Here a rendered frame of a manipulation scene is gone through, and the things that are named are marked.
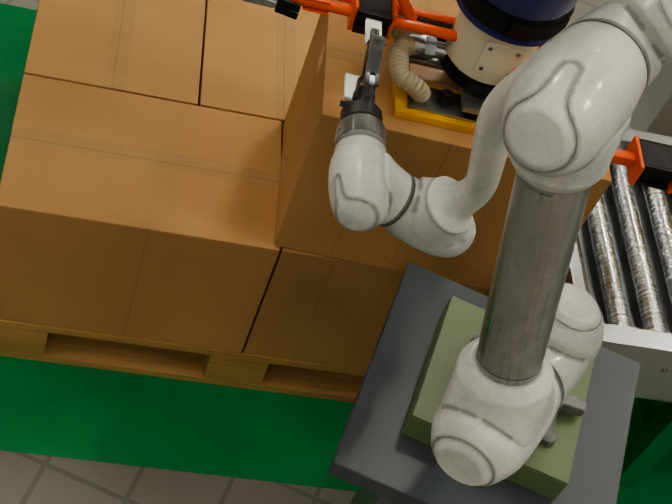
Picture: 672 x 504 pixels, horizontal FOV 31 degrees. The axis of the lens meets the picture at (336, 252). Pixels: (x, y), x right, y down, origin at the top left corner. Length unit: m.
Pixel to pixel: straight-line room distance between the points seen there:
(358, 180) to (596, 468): 0.71
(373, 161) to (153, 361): 1.16
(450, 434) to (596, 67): 0.64
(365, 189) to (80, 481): 1.17
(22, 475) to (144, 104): 0.88
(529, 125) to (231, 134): 1.41
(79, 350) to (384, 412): 1.04
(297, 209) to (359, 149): 0.52
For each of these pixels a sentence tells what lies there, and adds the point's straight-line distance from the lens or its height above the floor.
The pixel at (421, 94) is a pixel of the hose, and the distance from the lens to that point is 2.34.
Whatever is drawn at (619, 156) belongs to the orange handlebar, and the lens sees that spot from 2.28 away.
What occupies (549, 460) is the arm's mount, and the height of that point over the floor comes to 0.81.
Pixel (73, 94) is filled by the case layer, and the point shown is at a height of 0.54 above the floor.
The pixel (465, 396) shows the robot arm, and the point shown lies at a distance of 1.83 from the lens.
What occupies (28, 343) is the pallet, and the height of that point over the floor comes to 0.07.
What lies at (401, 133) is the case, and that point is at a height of 0.94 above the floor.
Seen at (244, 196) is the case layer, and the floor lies 0.54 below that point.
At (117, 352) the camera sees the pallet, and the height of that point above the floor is 0.02.
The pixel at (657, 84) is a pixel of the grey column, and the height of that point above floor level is 0.21.
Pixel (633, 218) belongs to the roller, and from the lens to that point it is 3.02.
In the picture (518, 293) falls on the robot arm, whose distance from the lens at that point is 1.68.
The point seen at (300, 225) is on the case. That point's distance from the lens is 2.51.
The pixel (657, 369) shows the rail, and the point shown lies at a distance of 2.78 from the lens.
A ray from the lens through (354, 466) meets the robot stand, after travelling 2.07.
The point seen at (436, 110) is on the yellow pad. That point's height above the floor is 0.97.
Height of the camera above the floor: 2.47
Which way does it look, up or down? 48 degrees down
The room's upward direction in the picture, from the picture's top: 24 degrees clockwise
